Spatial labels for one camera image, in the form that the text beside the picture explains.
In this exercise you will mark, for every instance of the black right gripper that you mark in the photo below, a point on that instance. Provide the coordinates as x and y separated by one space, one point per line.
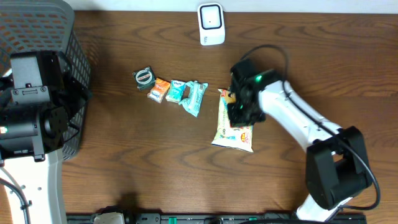
234 119

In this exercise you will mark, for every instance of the large yellow snack bag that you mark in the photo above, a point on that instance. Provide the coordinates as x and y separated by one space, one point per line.
227 136

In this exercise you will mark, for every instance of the light green snack packet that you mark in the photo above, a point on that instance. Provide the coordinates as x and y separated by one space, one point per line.
192 103

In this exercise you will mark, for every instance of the teal candy packet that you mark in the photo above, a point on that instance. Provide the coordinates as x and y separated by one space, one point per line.
176 91

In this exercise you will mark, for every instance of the orange candy packet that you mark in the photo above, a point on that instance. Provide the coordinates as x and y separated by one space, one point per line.
159 90

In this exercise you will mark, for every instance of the black round-logo snack packet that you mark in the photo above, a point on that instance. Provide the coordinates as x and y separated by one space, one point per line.
145 78

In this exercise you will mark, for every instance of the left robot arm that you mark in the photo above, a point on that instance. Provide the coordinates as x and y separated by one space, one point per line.
36 123

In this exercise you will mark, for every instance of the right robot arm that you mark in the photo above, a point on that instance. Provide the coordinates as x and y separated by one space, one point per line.
337 166

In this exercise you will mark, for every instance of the white barcode scanner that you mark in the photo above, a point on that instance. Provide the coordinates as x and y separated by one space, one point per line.
211 24

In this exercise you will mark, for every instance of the dark grey plastic basket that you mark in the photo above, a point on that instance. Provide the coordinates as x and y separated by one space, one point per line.
28 26

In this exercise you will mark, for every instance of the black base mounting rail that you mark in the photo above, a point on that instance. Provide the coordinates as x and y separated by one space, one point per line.
155 218

